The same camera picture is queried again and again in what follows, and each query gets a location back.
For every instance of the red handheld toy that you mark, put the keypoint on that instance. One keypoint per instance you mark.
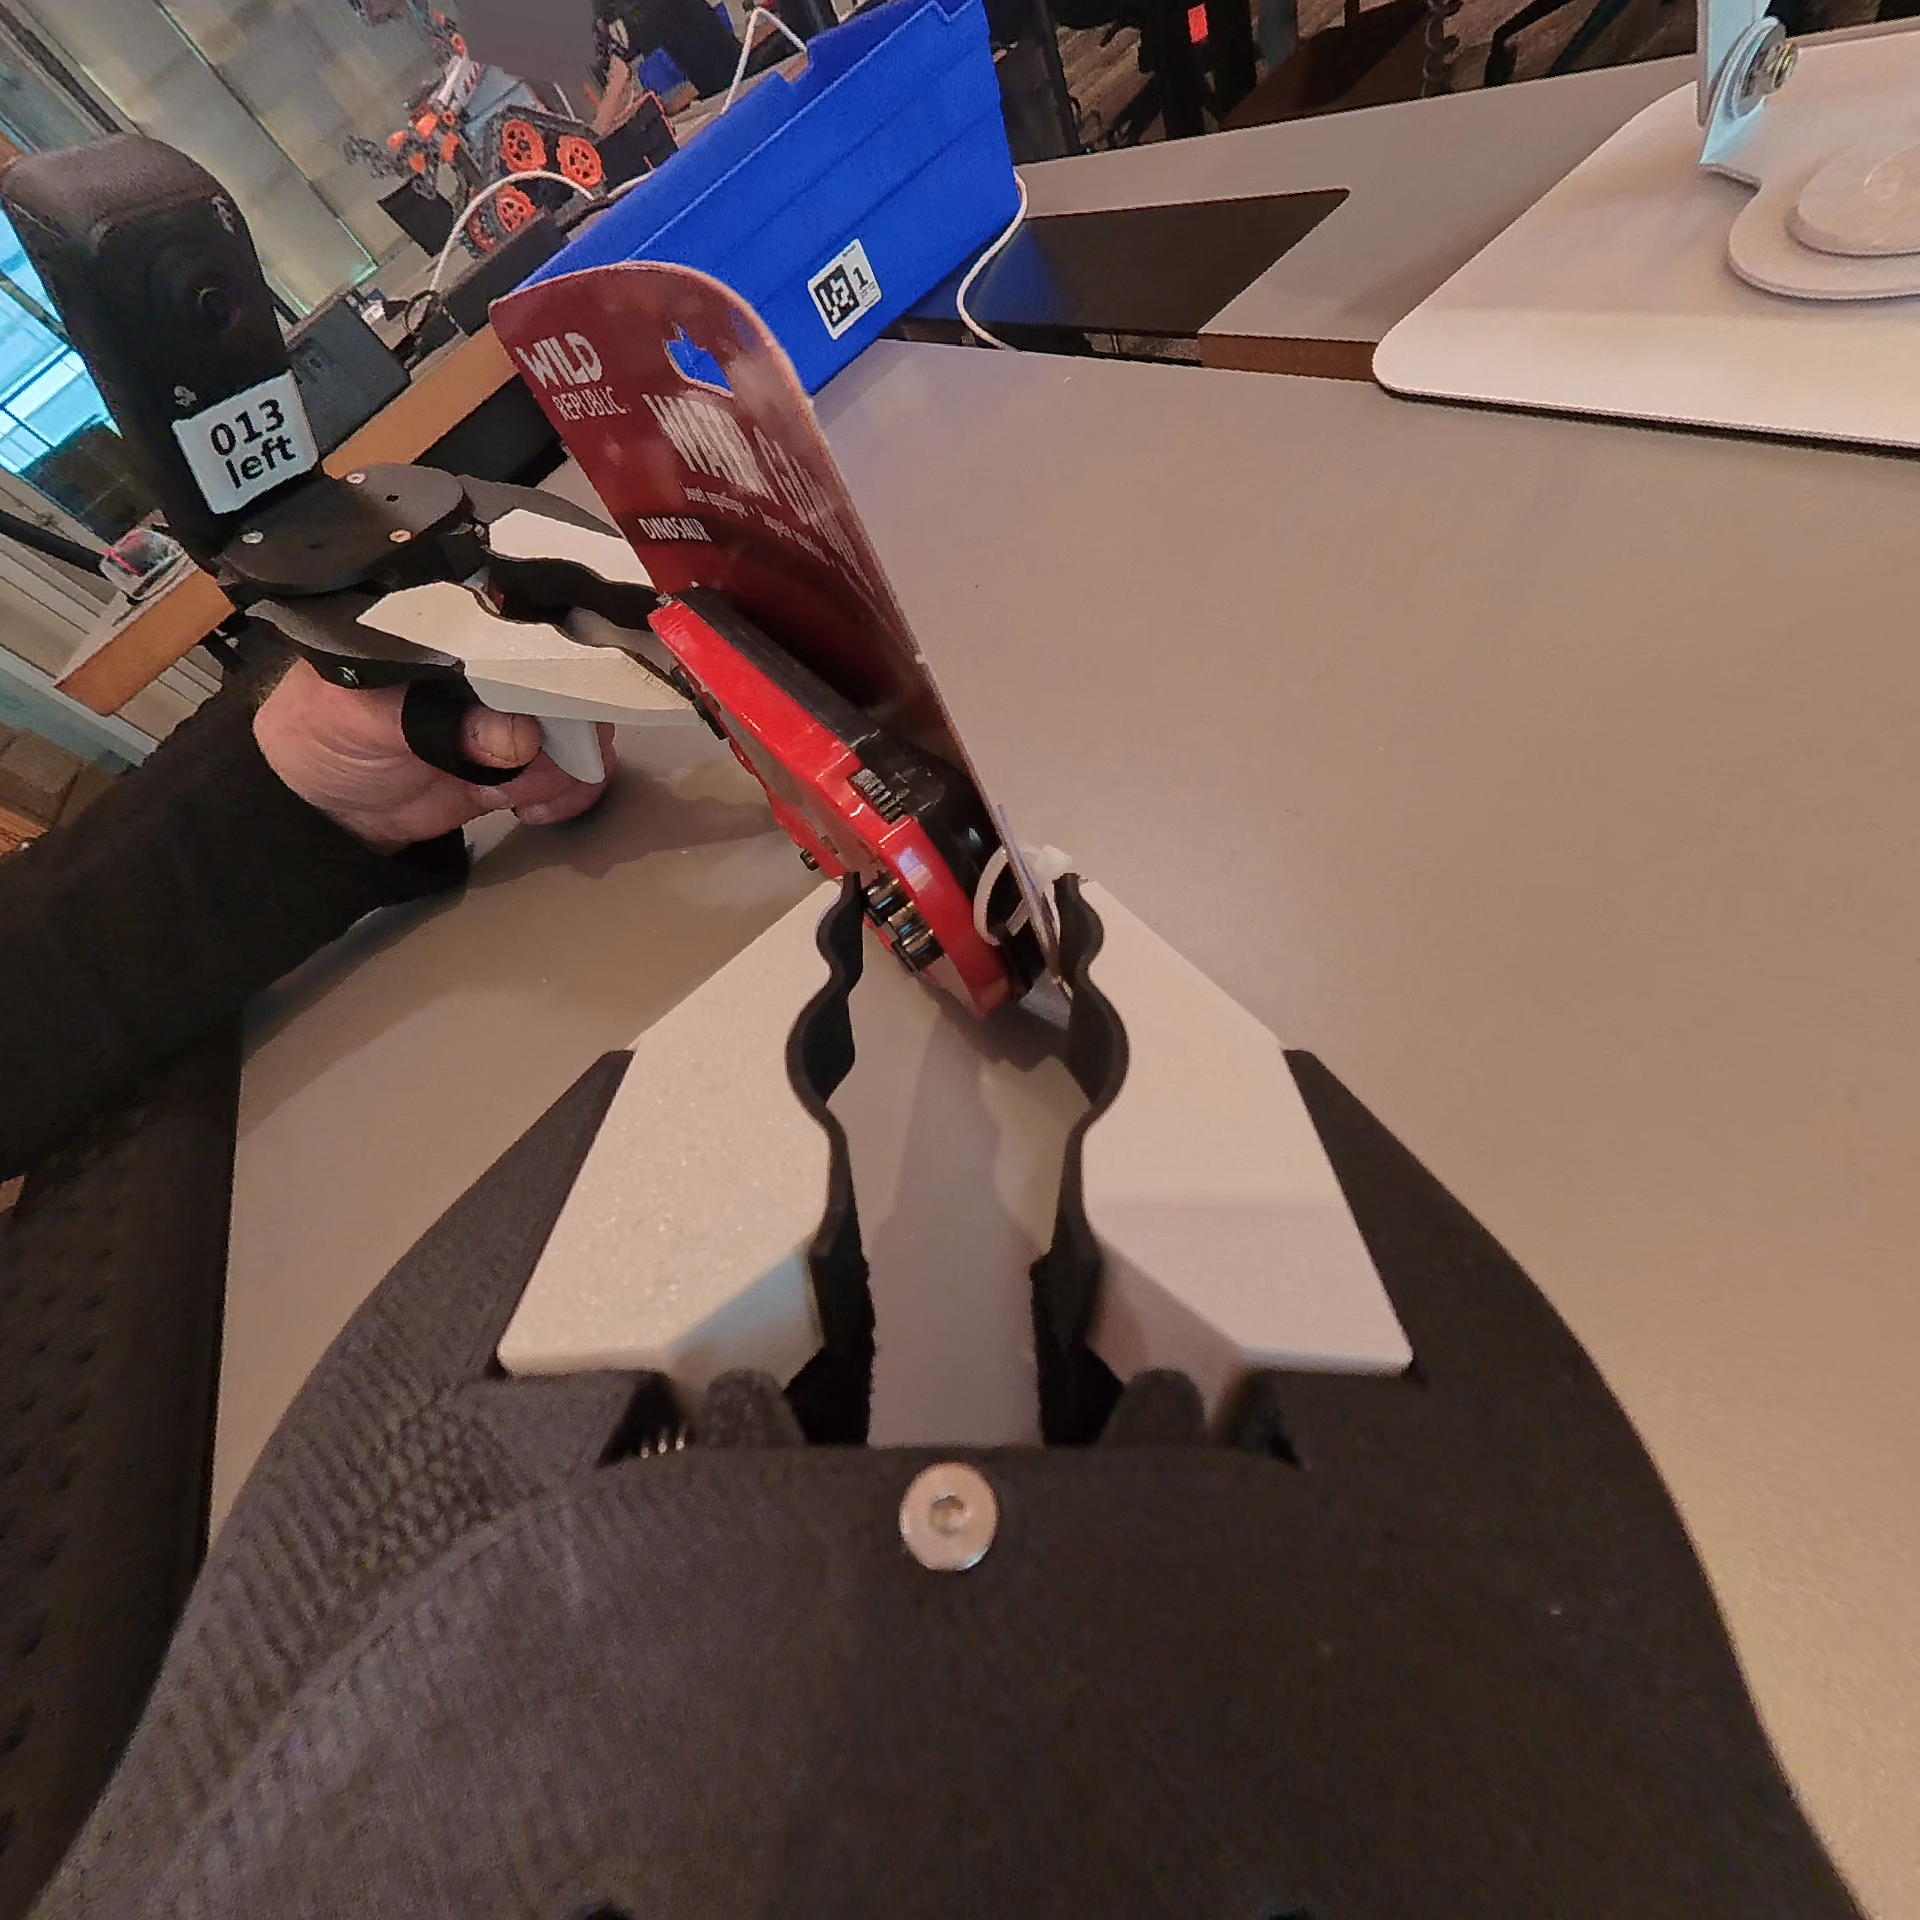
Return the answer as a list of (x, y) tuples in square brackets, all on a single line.
[(750, 493)]

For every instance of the black desk mat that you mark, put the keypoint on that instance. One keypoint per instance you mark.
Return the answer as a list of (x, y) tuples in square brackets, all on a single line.
[(1142, 269)]

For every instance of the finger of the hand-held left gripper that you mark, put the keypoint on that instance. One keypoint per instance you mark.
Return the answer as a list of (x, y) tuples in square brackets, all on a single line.
[(564, 542), (525, 660)]

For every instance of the blue bin with tag sticker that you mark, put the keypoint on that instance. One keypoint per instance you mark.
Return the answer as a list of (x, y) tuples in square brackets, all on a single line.
[(840, 164)]

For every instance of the person's left hand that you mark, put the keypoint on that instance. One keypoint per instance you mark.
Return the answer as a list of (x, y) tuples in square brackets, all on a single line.
[(339, 763)]

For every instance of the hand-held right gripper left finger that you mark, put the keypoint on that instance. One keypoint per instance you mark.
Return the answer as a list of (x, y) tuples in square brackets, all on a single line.
[(676, 1201)]

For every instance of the black storage crate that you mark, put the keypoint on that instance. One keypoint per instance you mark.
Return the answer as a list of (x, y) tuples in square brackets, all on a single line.
[(345, 369)]

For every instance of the orange black toy robot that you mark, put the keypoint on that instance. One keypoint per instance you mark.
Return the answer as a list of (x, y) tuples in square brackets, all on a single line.
[(511, 148)]

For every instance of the person's left forearm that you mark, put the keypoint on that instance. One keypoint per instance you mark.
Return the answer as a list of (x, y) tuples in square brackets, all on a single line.
[(166, 931)]

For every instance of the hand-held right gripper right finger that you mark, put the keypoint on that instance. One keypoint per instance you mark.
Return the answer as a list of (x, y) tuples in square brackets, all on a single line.
[(1237, 1201)]

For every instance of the black pole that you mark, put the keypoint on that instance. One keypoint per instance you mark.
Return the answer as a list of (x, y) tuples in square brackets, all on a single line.
[(1051, 75)]

